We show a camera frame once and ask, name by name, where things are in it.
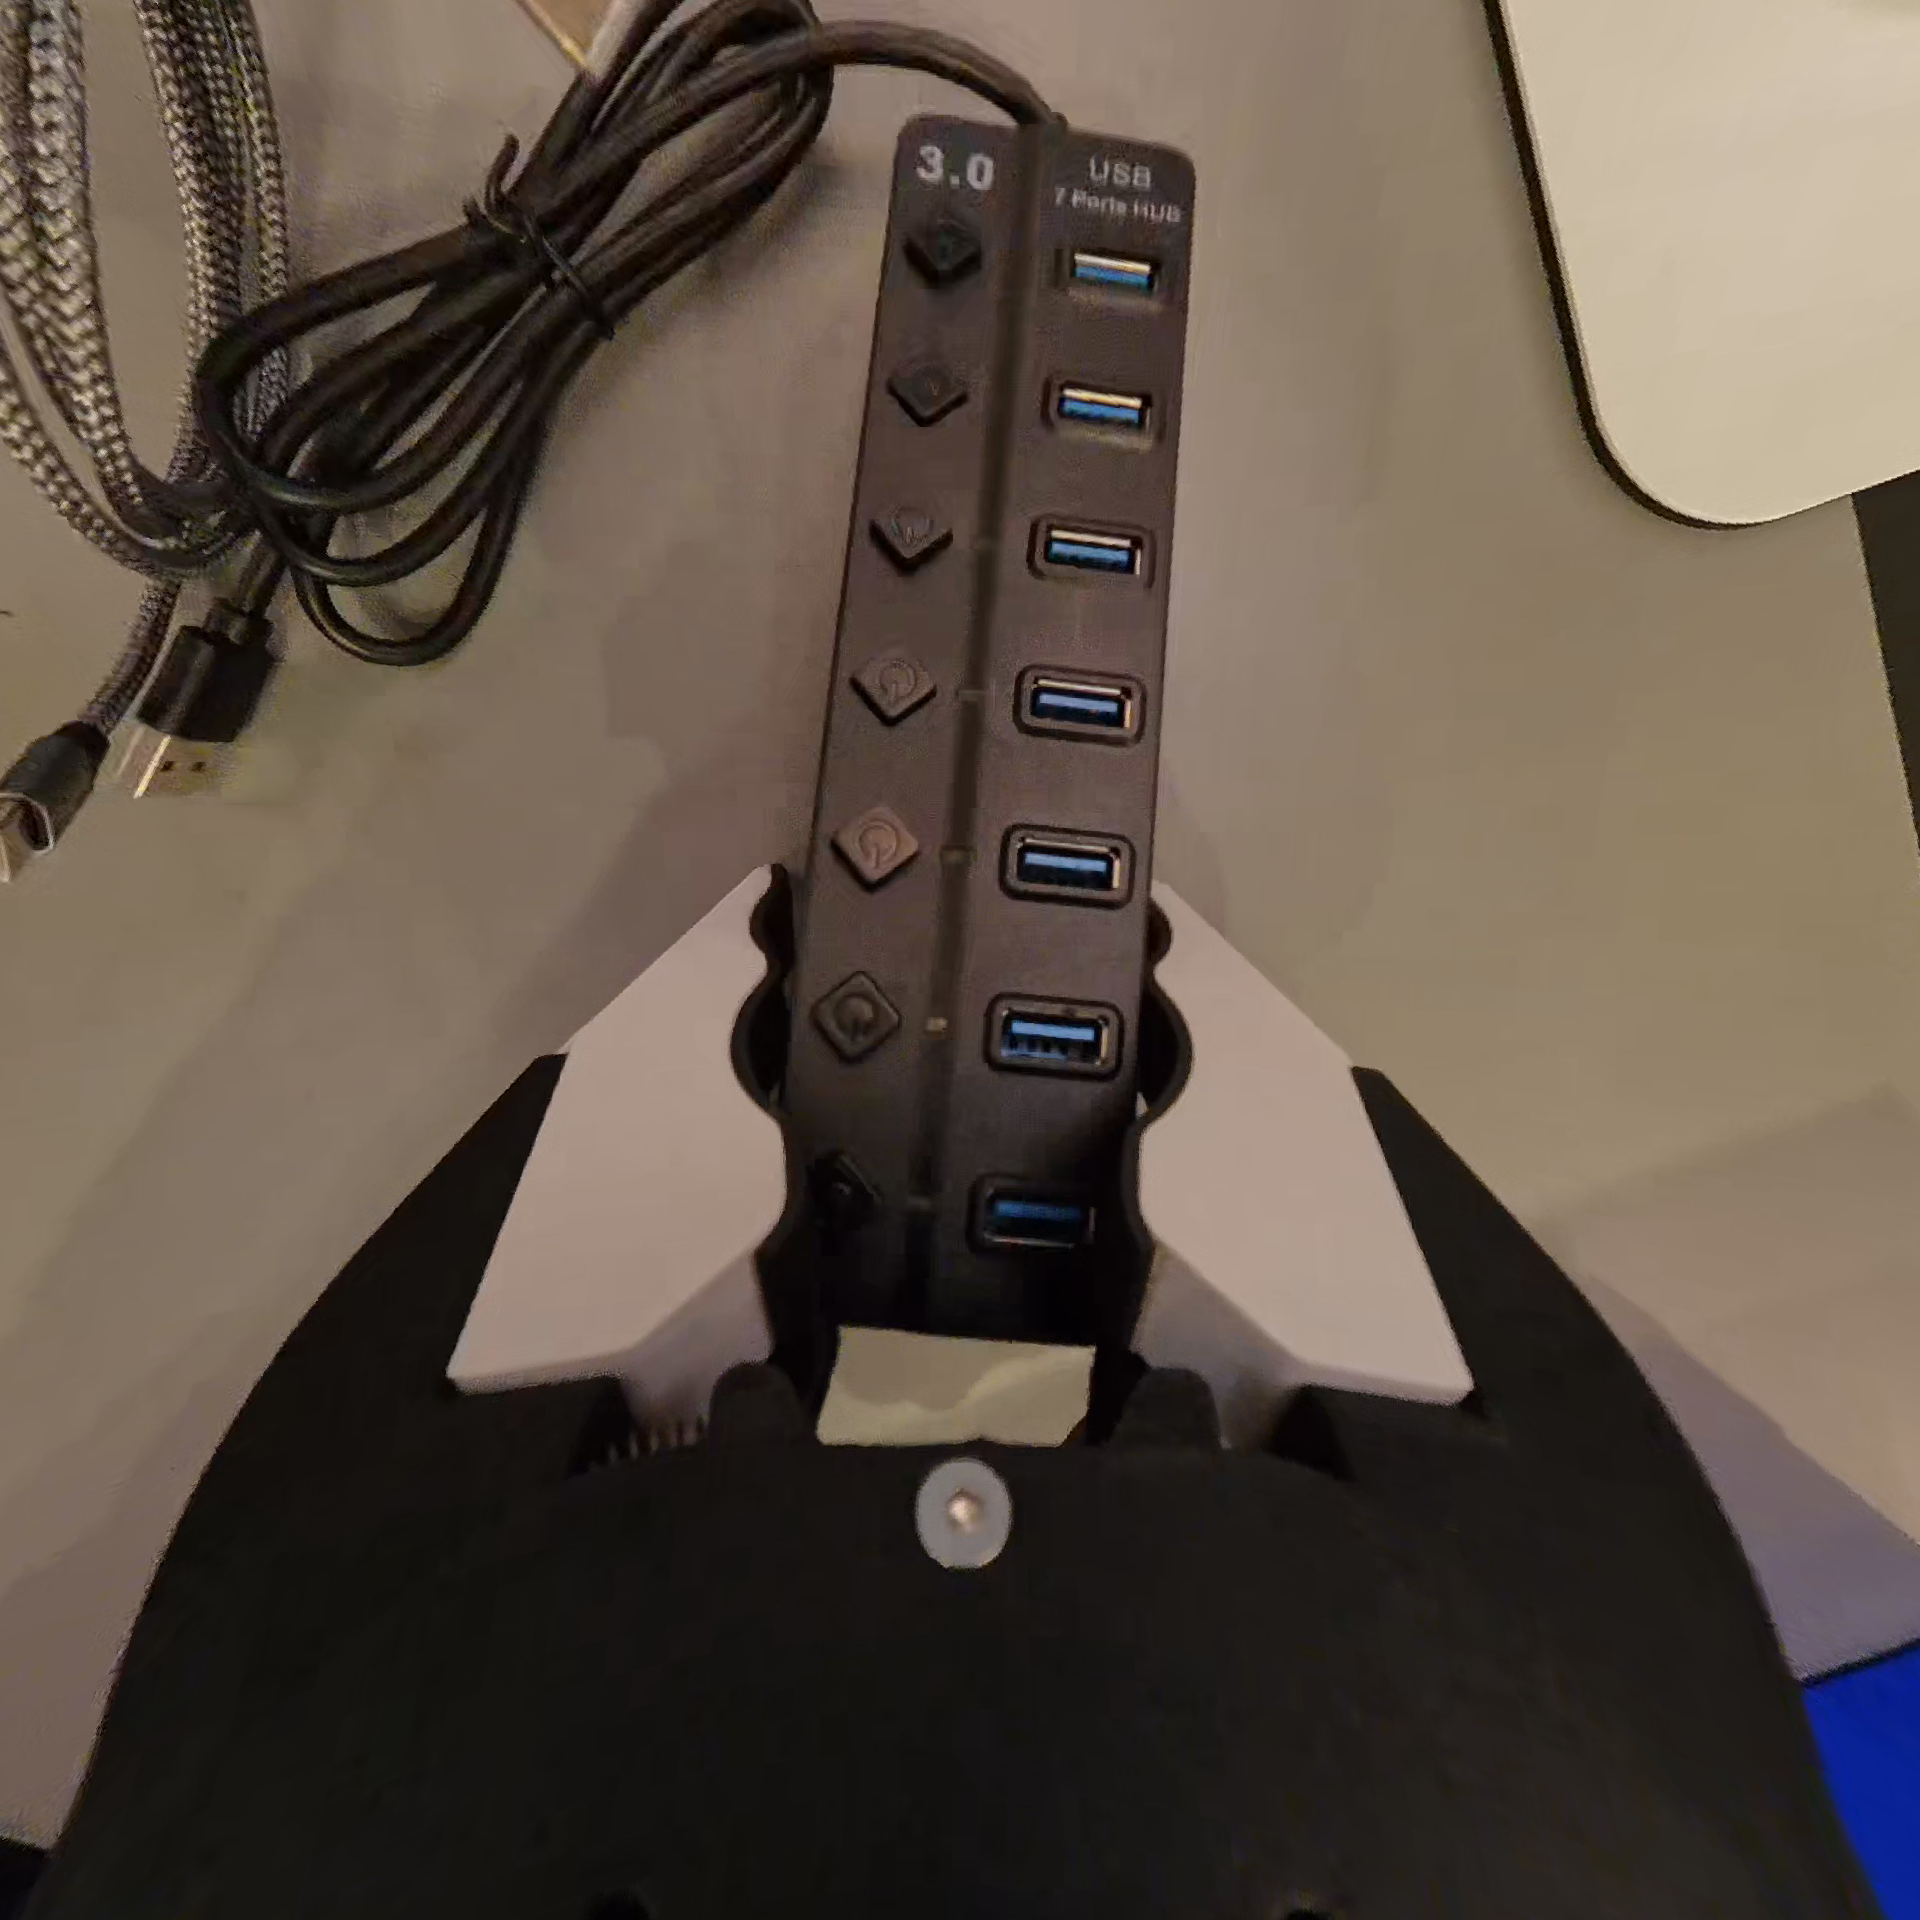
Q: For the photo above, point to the black seven-port usb hub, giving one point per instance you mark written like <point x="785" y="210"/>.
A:
<point x="975" y="600"/>

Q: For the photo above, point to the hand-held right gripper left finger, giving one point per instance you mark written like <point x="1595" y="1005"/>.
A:
<point x="602" y="1200"/>

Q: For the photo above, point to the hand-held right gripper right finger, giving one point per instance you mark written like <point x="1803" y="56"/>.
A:
<point x="1305" y="1215"/>

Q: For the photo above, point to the blue plastic bin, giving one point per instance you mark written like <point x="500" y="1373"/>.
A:
<point x="1866" y="1799"/>

